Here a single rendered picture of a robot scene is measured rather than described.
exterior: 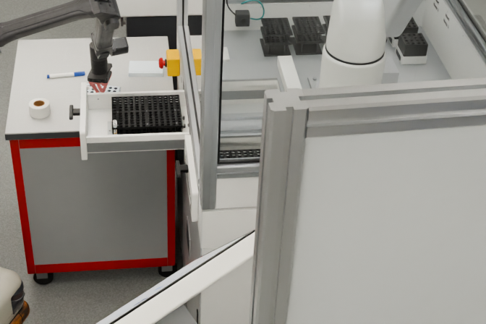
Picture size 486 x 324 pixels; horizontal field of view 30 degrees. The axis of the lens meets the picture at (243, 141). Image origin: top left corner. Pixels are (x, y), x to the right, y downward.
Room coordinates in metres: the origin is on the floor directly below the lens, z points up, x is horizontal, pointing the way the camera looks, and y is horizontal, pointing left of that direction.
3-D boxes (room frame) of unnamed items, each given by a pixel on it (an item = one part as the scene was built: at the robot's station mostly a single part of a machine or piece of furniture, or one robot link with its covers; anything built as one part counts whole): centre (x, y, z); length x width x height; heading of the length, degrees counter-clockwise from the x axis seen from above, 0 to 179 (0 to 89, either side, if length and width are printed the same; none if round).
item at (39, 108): (2.56, 0.71, 0.78); 0.07 x 0.07 x 0.04
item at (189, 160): (2.11, 0.15, 0.87); 0.29 x 0.02 x 0.11; 9
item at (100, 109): (2.41, 0.31, 0.86); 0.40 x 0.26 x 0.06; 99
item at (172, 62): (2.75, 0.27, 0.88); 0.07 x 0.05 x 0.07; 9
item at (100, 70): (2.62, 0.50, 0.92); 0.10 x 0.07 x 0.07; 175
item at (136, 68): (2.87, 0.38, 0.77); 0.13 x 0.09 x 0.02; 95
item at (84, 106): (2.37, 0.51, 0.87); 0.29 x 0.02 x 0.11; 9
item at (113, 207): (2.78, 0.56, 0.38); 0.62 x 0.58 x 0.76; 9
